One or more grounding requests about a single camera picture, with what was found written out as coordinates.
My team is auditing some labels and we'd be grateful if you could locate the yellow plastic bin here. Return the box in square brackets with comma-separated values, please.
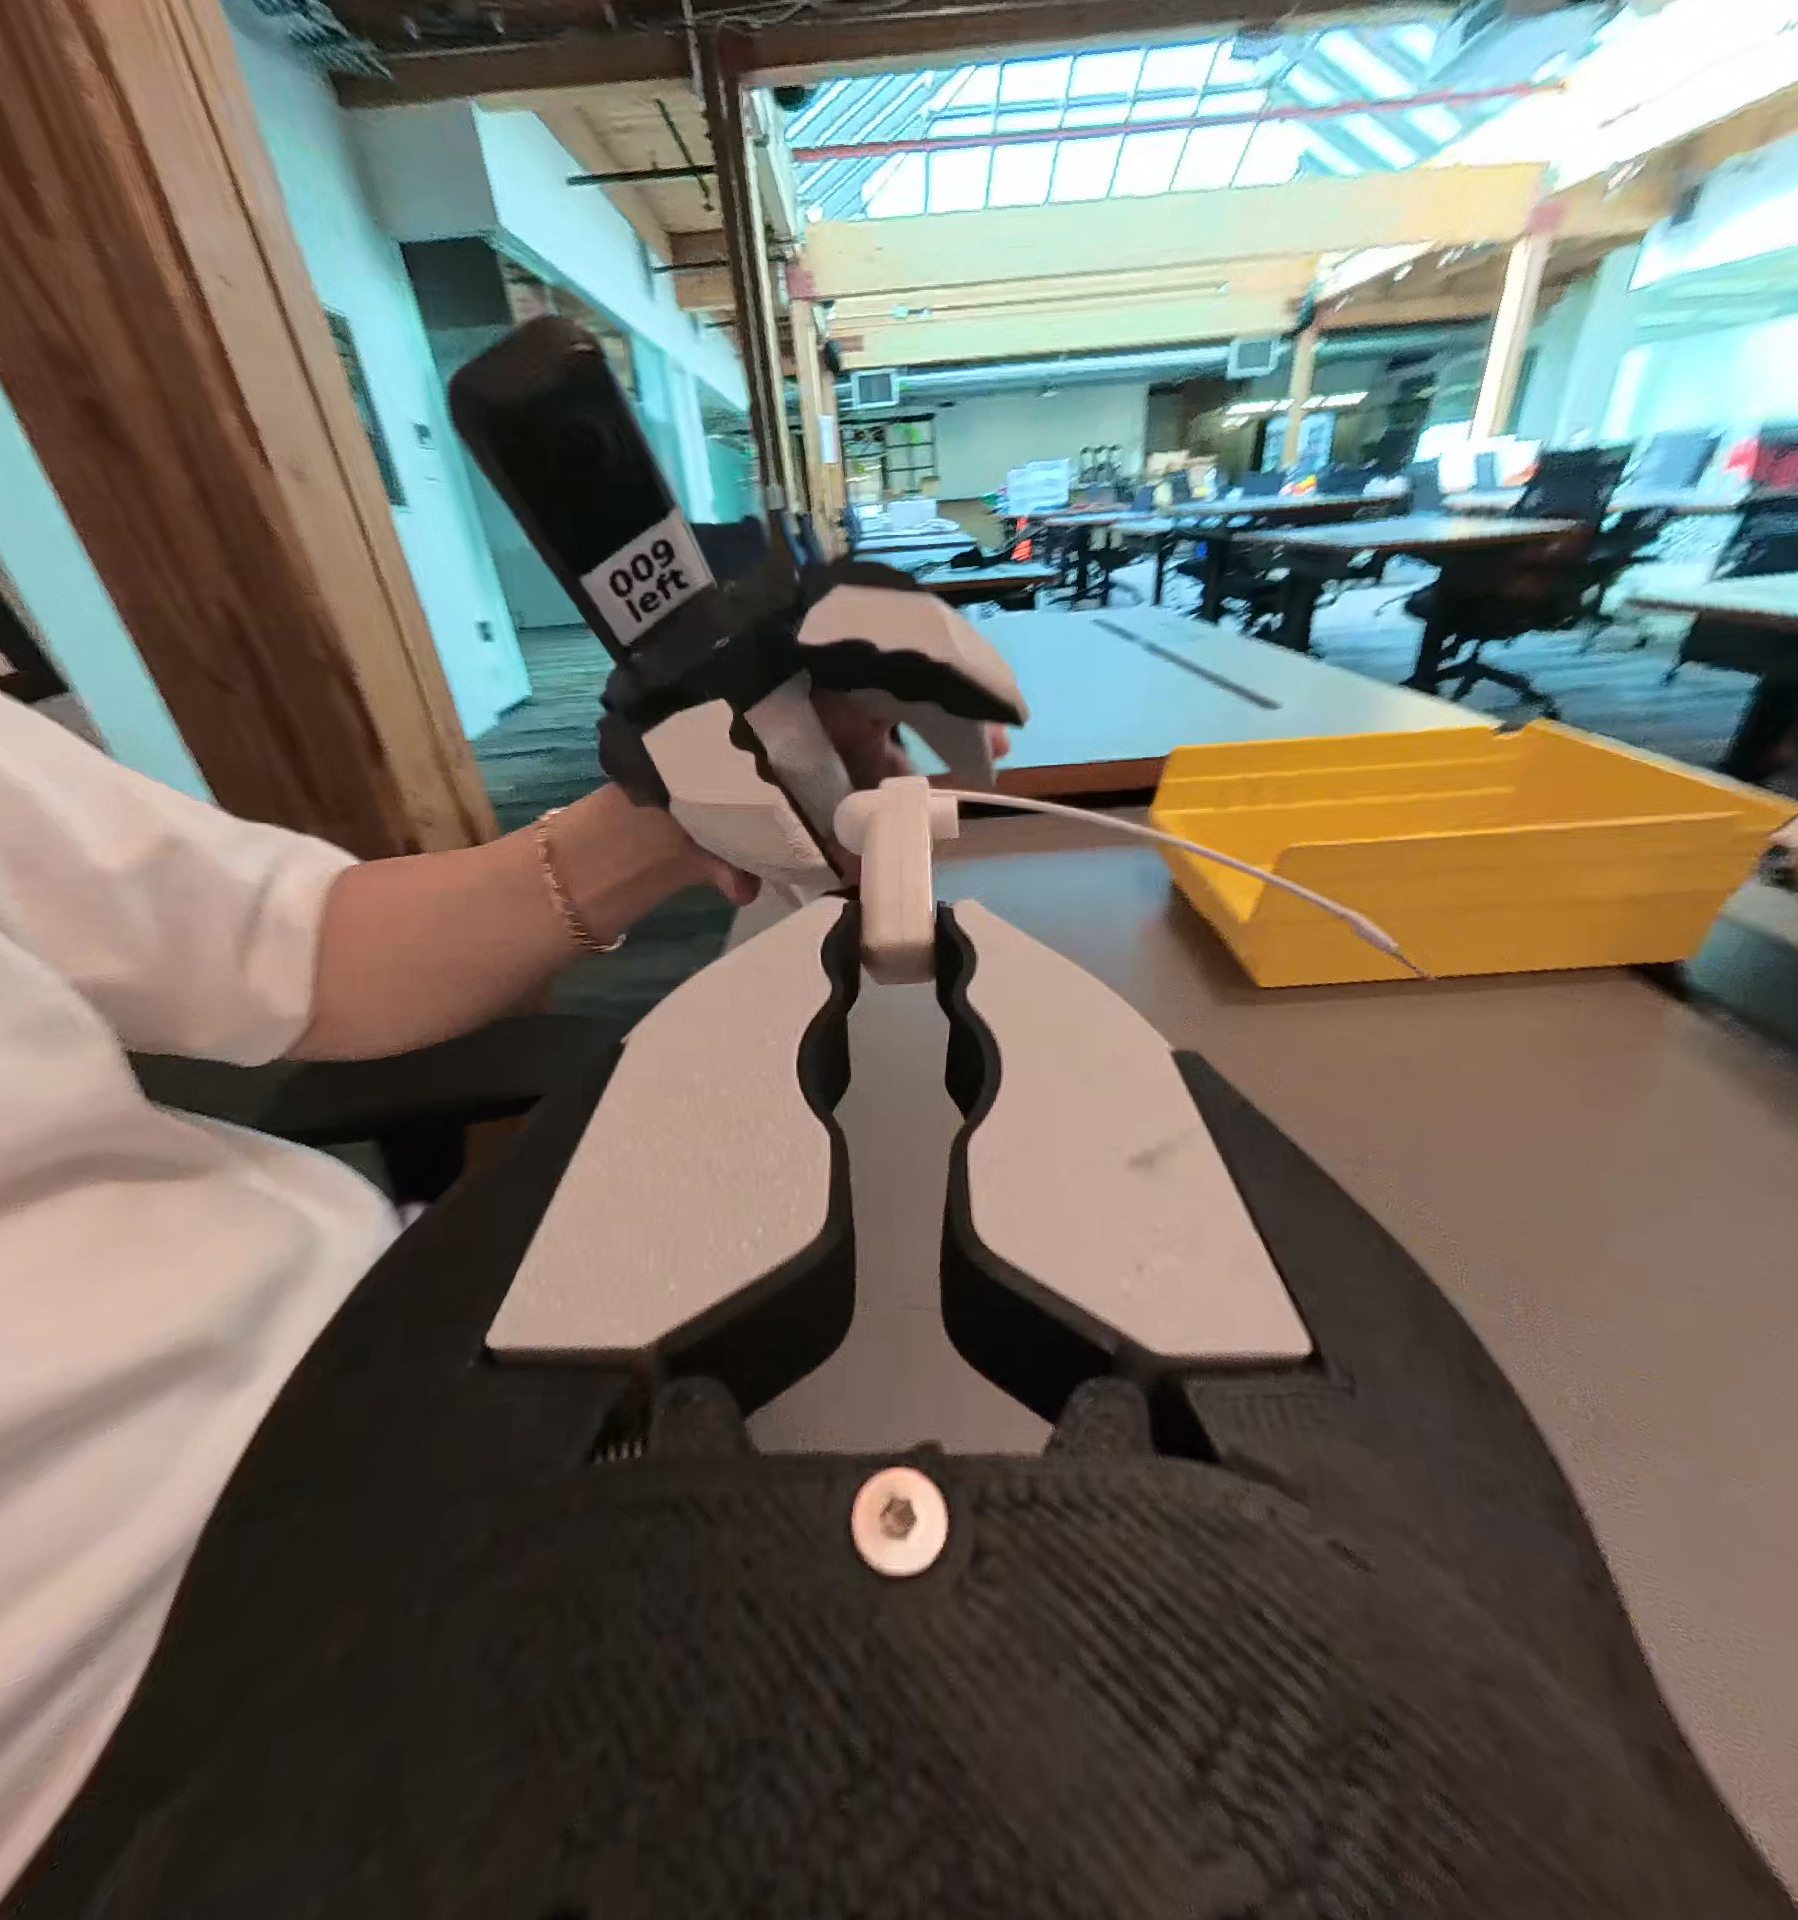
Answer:
[1149, 721, 1798, 990]

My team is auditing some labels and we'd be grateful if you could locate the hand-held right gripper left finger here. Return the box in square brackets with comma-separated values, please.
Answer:
[486, 896, 855, 1387]

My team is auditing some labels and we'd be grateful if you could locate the wooden beam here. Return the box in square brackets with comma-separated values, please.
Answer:
[0, 0, 502, 855]

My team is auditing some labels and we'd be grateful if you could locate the wood-edged work table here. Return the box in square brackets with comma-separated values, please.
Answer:
[899, 600, 1501, 805]
[1110, 511, 1590, 645]
[1618, 565, 1798, 787]

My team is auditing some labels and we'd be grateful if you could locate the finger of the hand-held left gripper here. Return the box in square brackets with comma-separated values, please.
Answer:
[643, 674, 855, 893]
[785, 579, 1027, 787]

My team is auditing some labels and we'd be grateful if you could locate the gold chain bracelet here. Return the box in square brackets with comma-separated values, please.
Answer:
[533, 803, 625, 956]

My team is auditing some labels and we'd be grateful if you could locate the person's white shirt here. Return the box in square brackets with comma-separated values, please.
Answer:
[0, 660, 422, 1920]

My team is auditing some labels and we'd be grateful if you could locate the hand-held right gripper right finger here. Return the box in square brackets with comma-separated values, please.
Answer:
[938, 901, 1315, 1396]

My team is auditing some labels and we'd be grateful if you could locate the person's left hand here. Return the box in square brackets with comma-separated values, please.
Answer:
[580, 787, 767, 921]

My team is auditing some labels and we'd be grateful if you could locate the black office chair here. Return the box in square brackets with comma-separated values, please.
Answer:
[1408, 451, 1635, 697]
[1710, 422, 1798, 578]

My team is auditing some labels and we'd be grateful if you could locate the person's left forearm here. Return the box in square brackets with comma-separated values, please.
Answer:
[285, 803, 614, 1065]

